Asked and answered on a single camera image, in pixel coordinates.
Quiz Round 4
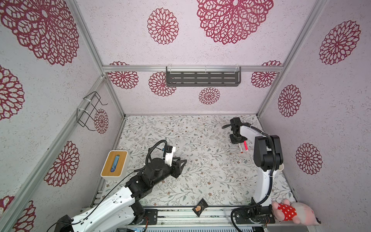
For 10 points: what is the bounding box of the pink highlighter pen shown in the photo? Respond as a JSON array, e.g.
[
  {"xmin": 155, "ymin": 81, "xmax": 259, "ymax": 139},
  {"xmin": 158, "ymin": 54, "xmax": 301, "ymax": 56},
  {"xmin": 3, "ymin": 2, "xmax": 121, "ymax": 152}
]
[{"xmin": 243, "ymin": 141, "xmax": 248, "ymax": 151}]

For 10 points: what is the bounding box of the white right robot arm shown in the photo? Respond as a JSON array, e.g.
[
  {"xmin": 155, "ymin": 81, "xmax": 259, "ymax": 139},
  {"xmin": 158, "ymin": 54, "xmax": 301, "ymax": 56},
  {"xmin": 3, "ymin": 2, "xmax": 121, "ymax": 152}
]
[{"xmin": 222, "ymin": 118, "xmax": 284, "ymax": 206}]

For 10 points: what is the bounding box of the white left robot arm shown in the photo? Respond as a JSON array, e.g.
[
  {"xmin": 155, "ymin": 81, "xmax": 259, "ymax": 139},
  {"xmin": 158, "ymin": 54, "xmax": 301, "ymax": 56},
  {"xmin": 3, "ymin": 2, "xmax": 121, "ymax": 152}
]
[{"xmin": 54, "ymin": 157, "xmax": 187, "ymax": 232}]

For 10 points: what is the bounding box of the white wooden tissue box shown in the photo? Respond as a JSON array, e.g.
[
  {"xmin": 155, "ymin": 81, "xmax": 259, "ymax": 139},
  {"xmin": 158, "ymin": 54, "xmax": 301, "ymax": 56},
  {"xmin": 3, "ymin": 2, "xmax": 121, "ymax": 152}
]
[{"xmin": 100, "ymin": 150, "xmax": 130, "ymax": 181}]

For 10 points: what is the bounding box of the black snack packet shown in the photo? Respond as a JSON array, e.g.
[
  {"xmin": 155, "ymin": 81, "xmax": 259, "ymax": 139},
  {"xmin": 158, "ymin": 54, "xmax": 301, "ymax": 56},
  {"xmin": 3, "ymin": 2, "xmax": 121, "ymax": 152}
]
[{"xmin": 192, "ymin": 198, "xmax": 209, "ymax": 217}]

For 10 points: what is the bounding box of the white ceramic mug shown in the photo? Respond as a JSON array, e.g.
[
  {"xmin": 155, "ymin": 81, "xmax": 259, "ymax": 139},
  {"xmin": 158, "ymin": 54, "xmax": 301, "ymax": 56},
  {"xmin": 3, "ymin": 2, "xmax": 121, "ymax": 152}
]
[{"xmin": 277, "ymin": 164, "xmax": 285, "ymax": 172}]

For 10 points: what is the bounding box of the pink plush toy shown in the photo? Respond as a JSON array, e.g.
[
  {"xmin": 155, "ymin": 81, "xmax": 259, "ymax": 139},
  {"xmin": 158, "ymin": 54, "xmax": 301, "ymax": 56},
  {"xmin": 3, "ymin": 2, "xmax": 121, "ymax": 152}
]
[{"xmin": 271, "ymin": 199, "xmax": 321, "ymax": 226}]

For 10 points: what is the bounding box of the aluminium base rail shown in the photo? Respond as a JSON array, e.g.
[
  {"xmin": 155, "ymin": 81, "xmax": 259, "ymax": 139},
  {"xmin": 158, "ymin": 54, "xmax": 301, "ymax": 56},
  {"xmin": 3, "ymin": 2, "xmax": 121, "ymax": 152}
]
[{"xmin": 74, "ymin": 205, "xmax": 279, "ymax": 228}]

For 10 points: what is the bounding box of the dark metal wall shelf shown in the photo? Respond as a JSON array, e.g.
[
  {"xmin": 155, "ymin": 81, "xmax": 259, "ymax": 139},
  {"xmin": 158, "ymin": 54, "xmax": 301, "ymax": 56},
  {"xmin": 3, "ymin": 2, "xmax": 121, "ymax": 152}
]
[{"xmin": 165, "ymin": 67, "xmax": 241, "ymax": 87}]

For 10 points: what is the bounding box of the black wire wall rack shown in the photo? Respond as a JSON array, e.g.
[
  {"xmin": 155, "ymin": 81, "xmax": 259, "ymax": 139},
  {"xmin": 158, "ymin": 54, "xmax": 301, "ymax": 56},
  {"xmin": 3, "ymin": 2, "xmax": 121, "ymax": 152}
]
[{"xmin": 76, "ymin": 91, "xmax": 109, "ymax": 134}]

